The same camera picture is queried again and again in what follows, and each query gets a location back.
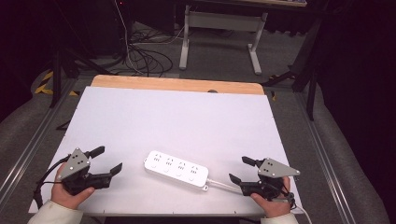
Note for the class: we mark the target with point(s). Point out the white metal desk frame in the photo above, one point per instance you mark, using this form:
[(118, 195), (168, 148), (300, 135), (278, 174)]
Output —
[(222, 21)]

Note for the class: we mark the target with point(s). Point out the person's left hand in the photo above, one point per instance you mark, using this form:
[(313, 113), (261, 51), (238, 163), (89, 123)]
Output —
[(63, 196)]

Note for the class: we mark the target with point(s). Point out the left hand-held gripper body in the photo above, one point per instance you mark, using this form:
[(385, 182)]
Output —
[(74, 165)]

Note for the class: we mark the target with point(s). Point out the person's right hand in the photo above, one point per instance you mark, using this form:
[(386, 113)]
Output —
[(275, 207)]

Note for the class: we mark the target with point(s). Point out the aluminium floor rail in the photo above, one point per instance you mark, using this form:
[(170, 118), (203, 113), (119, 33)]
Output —
[(327, 168), (31, 143)]

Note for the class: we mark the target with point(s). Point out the white power strip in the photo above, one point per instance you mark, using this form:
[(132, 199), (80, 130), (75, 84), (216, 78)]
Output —
[(176, 169)]

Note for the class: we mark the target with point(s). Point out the black computer case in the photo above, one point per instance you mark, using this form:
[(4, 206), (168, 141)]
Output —
[(109, 28)]

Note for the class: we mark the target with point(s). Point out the white board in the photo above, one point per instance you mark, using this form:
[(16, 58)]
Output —
[(174, 124)]

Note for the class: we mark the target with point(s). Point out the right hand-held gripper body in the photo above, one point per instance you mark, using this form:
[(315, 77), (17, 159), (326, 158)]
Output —
[(275, 168)]

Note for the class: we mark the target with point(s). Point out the black metal stand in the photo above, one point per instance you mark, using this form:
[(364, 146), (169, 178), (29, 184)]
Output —
[(56, 71), (311, 77)]

